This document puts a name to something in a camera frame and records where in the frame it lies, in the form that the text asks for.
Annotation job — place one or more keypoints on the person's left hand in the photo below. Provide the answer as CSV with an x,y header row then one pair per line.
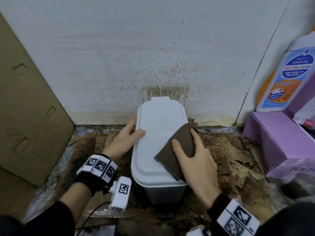
x,y
120,145

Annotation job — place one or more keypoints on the person's right hand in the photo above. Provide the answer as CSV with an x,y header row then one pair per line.
x,y
201,174

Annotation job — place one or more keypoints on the brown cleaning cloth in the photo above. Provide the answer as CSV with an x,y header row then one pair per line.
x,y
177,149

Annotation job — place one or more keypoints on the white pedal trash bin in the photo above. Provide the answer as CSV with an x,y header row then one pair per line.
x,y
155,120

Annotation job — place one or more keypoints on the person's right forearm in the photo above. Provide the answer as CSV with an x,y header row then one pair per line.
x,y
288,221

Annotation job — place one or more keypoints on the person's left forearm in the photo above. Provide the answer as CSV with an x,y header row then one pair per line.
x,y
54,216

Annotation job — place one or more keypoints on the stained brown cardboard floor sheet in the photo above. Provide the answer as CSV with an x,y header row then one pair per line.
x,y
233,157

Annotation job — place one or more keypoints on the black left wristband white markers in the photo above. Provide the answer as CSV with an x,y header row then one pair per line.
x,y
96,174

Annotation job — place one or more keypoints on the black wristband white markers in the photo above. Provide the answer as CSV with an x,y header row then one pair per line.
x,y
96,174
233,218

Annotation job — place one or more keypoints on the black right wristband white markers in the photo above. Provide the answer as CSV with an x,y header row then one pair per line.
x,y
233,218

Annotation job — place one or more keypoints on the purple display box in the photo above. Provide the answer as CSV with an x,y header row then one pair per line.
x,y
275,142

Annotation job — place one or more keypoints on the tan cardboard panel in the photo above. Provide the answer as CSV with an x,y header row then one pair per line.
x,y
27,115

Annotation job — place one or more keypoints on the small pink bottle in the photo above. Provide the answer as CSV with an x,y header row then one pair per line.
x,y
306,122

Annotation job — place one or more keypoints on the black item in box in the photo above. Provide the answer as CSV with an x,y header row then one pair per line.
x,y
312,133

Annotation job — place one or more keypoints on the white bottle blue orange label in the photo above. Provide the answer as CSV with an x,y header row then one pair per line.
x,y
288,78

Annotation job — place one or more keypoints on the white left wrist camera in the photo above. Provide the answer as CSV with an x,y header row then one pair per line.
x,y
121,194

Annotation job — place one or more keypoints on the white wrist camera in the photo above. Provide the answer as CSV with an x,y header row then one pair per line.
x,y
197,231
121,194

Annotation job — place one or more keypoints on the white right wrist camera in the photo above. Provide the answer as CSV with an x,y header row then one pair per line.
x,y
197,231

